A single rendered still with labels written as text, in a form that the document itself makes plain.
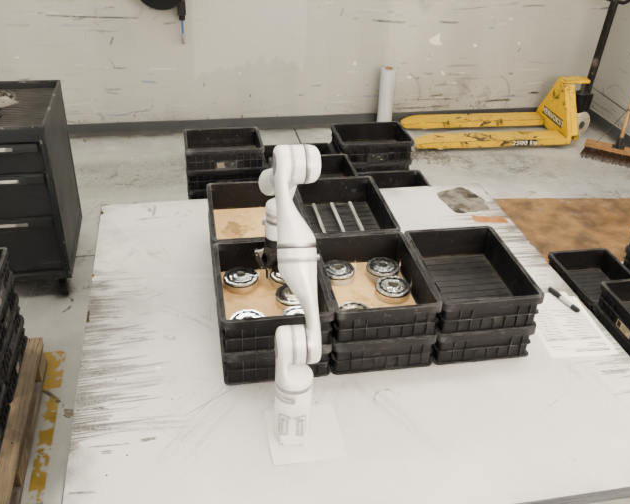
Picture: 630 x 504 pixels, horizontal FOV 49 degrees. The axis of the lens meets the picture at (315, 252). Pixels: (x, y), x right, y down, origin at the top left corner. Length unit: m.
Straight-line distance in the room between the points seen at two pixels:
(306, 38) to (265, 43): 0.30
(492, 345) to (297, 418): 0.65
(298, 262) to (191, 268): 0.90
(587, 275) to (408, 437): 1.82
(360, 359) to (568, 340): 0.68
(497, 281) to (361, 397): 0.60
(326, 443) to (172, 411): 0.41
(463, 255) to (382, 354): 0.53
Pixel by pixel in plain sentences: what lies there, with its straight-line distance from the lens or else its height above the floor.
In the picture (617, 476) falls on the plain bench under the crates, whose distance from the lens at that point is 1.91.
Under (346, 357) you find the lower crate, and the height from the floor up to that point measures 0.77.
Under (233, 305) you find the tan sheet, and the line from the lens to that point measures 2.01.
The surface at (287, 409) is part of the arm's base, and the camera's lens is 1.70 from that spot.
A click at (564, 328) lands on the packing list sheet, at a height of 0.70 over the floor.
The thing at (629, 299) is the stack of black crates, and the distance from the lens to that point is 3.15.
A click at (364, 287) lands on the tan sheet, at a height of 0.83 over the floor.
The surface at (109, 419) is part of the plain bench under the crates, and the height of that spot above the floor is 0.70.
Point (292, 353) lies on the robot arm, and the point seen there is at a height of 1.00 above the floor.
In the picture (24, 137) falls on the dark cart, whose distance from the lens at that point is 3.16.
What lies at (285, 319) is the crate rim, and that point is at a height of 0.93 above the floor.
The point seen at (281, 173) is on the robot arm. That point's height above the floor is 1.34.
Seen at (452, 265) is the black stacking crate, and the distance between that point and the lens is 2.26.
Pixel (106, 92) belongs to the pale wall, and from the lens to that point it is 5.23.
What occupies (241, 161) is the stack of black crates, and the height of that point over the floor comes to 0.52.
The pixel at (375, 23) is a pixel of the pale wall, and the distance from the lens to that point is 5.28.
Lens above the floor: 2.03
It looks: 32 degrees down
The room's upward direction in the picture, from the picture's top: 3 degrees clockwise
